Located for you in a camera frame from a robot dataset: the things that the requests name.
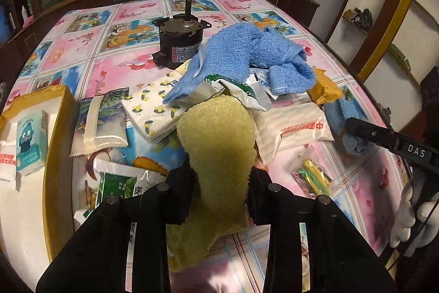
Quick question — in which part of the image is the white gloved right hand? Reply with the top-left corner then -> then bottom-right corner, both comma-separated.
390,182 -> 438,256

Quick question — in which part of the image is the white red-text packet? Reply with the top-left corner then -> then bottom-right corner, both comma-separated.
0,141 -> 21,192

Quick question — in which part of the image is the small blue cloth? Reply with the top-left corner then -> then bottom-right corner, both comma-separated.
323,99 -> 372,156

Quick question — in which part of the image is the green yellow candy packet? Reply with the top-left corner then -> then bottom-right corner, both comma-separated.
292,158 -> 332,198

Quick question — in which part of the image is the clear wet-wipe packet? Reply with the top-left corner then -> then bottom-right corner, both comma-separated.
70,87 -> 129,157

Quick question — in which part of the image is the white blue-text packet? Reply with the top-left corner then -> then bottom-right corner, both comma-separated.
186,74 -> 273,111

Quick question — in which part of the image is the teal cartoon tissue pack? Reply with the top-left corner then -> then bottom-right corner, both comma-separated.
16,111 -> 48,176

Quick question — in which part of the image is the colourful cartoon tablecloth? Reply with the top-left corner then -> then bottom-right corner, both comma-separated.
1,0 -> 405,292

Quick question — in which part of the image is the green white snack packet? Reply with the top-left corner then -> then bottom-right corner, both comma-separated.
73,158 -> 168,228

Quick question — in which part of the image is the lemon print tissue pack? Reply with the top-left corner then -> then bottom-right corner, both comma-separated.
121,71 -> 188,144

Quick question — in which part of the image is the yellow cloth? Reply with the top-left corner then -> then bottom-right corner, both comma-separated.
167,95 -> 257,272

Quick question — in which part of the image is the large blue towel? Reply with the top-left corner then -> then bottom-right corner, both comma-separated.
163,23 -> 316,104

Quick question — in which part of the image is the yellow-rimmed white foam tray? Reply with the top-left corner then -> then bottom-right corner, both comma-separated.
1,85 -> 77,292

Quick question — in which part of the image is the black electric motor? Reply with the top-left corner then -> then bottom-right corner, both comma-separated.
153,0 -> 212,70

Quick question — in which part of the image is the orange yellow snack packet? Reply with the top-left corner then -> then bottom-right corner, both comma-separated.
307,67 -> 343,105

